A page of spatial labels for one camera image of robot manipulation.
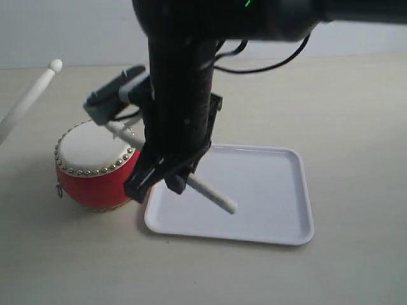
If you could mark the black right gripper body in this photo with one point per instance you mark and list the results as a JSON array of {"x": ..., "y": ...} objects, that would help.
[{"x": 178, "y": 117}]

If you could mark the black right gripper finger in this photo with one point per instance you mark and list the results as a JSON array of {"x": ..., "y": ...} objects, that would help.
[
  {"x": 147, "y": 171},
  {"x": 176, "y": 182}
]

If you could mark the white wooden drumstick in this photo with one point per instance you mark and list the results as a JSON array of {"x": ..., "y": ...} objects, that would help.
[{"x": 123, "y": 130}]

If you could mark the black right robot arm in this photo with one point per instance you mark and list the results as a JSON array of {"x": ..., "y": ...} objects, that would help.
[{"x": 182, "y": 39}]

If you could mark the red small drum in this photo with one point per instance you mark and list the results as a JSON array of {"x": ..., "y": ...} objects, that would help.
[{"x": 92, "y": 166}]

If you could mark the white rectangular plastic tray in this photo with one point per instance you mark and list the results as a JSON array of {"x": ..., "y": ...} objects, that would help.
[{"x": 268, "y": 184}]

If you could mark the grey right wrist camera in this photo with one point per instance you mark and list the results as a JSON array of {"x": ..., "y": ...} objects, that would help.
[{"x": 111, "y": 98}]

